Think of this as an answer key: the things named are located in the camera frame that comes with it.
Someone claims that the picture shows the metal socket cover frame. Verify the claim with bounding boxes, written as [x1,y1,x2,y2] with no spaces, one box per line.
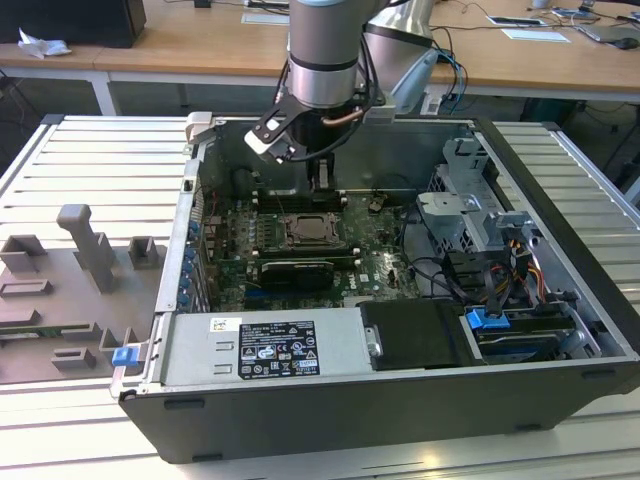
[283,213,348,248]

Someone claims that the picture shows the black RAM slot row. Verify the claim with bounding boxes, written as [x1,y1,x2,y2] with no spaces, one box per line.
[255,191,349,215]
[252,245,362,267]

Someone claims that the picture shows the CPU socket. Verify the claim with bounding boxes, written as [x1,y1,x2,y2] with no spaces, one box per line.
[281,211,351,250]

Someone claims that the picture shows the black graphics card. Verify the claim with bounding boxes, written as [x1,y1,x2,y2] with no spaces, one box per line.
[258,258,336,292]

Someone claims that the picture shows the green motherboard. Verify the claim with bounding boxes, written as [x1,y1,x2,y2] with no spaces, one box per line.
[199,192,426,309]

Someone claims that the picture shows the grey case release latch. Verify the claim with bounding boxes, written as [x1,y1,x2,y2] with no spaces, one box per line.
[184,110,217,147]

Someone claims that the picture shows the grey metal drive cage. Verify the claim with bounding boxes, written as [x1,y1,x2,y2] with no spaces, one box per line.
[413,136,542,252]

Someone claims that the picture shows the wooden desk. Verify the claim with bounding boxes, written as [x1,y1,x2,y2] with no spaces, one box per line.
[0,0,640,117]

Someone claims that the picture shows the black plastic air shroud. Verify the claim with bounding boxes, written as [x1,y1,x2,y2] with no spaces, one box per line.
[358,298,477,372]

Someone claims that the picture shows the grey power supply unit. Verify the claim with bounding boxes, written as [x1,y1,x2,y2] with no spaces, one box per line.
[160,306,375,387]

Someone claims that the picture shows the hard disk in blue carrier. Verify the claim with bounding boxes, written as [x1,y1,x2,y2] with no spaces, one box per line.
[463,306,575,365]

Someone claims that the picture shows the flat tablet device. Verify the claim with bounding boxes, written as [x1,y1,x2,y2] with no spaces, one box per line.
[486,14,549,28]

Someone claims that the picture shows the white paper sheet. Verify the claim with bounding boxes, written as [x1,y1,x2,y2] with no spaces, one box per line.
[500,27,572,45]

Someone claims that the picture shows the black open PC case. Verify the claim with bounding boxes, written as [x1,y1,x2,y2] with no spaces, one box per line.
[110,110,640,464]

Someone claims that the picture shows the blue case latch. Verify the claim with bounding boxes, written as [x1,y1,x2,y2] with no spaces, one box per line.
[111,346,138,370]

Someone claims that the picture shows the black box on desk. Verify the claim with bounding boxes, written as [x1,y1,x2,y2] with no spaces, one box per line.
[0,0,148,50]

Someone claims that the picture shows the grey parts rack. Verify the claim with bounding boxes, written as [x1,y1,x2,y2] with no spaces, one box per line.
[0,202,169,386]

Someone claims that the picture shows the crumpled white paper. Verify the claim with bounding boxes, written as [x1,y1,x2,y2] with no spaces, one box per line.
[17,27,72,60]

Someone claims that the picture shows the grey laptop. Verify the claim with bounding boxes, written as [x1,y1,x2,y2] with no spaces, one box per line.
[578,23,640,44]

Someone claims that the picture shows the green RAM stick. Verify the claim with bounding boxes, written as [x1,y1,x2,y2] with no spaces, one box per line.
[0,325,69,340]

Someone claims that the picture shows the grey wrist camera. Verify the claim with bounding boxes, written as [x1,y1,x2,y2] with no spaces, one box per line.
[363,101,397,124]

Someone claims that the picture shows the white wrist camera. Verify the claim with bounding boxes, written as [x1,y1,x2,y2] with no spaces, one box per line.
[243,115,297,165]

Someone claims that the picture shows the grey desk cable plate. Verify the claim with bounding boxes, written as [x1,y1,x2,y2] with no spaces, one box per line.
[241,10,292,27]

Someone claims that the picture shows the blue cable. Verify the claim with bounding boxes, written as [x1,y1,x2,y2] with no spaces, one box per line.
[441,49,470,109]

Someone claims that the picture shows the black data wire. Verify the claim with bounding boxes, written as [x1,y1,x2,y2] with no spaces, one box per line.
[478,258,502,320]

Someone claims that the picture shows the orange yellow power wires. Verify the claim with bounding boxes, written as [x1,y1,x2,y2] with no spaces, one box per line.
[505,238,548,302]

